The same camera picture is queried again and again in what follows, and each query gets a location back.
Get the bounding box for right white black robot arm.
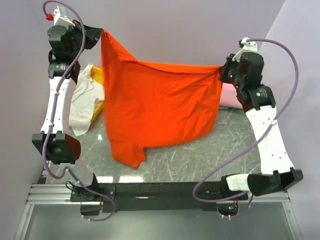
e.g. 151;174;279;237
219;52;304;200

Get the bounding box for yellow plastic tray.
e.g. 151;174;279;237
90;65;105;123

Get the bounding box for orange t shirt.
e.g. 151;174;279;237
101;31;222;168

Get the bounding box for black base beam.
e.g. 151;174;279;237
69;181;249;217

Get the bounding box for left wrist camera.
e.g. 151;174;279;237
45;5;75;29

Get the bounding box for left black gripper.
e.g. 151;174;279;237
66;18;103;59

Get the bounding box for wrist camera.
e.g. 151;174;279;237
232;37;258;62
45;5;75;29

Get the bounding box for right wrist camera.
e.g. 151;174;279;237
232;37;258;62

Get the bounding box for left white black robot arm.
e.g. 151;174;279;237
31;20;103;201

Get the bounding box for white t shirt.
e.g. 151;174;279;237
69;64;95;137

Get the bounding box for pink folded t shirt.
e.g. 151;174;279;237
219;83;243;109

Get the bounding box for aluminium frame rail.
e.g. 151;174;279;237
26;184;291;205

